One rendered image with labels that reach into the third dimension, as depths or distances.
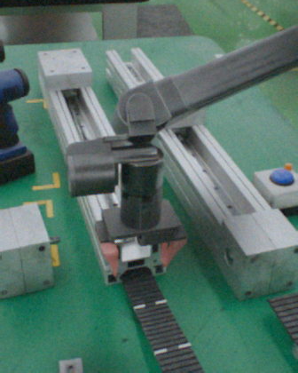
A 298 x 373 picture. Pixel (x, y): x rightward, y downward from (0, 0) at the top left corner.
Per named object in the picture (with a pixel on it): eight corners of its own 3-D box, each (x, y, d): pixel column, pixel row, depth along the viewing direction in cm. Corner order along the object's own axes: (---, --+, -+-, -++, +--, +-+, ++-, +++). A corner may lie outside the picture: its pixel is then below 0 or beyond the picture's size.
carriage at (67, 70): (93, 97, 129) (92, 70, 126) (48, 102, 126) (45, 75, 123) (81, 72, 142) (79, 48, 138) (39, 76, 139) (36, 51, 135)
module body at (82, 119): (165, 273, 87) (167, 233, 83) (105, 285, 85) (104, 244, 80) (74, 83, 151) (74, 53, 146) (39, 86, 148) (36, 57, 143)
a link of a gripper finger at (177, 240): (127, 256, 84) (127, 207, 79) (169, 248, 86) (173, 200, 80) (138, 285, 78) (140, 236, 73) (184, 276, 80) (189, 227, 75)
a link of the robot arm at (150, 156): (168, 156, 68) (158, 135, 72) (115, 161, 66) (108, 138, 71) (166, 201, 72) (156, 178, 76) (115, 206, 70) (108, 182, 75)
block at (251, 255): (309, 285, 86) (320, 240, 80) (239, 301, 82) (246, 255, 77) (281, 249, 93) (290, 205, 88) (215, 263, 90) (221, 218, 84)
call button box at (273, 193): (305, 213, 102) (311, 186, 98) (260, 222, 99) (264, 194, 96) (285, 190, 108) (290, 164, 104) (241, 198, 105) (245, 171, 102)
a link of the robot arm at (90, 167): (152, 91, 69) (140, 112, 77) (61, 97, 66) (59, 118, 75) (164, 181, 67) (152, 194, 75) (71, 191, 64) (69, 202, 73)
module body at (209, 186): (269, 252, 92) (277, 212, 87) (215, 263, 90) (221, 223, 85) (139, 75, 156) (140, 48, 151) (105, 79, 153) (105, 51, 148)
